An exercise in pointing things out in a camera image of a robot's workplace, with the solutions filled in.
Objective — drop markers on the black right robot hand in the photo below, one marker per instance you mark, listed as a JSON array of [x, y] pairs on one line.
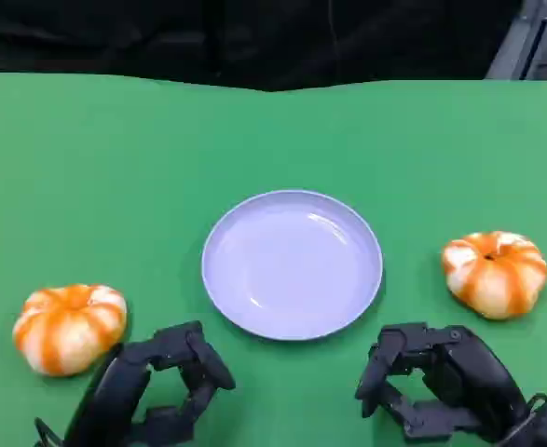
[[478, 372]]

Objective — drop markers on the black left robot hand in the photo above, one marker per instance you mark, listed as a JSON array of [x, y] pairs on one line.
[[114, 391]]

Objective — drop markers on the orange white toy bread roll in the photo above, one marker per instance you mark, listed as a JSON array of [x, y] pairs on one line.
[[496, 279], [68, 326]]

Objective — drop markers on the lilac plate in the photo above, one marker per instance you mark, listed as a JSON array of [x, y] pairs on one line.
[[291, 265]]

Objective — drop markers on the green table cloth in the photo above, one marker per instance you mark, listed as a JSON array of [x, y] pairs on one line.
[[161, 163]]

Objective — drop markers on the black backdrop cloth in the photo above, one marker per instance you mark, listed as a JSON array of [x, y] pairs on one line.
[[208, 37]]

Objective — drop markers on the grey metal frame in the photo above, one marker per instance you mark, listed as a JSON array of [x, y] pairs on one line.
[[520, 42]]

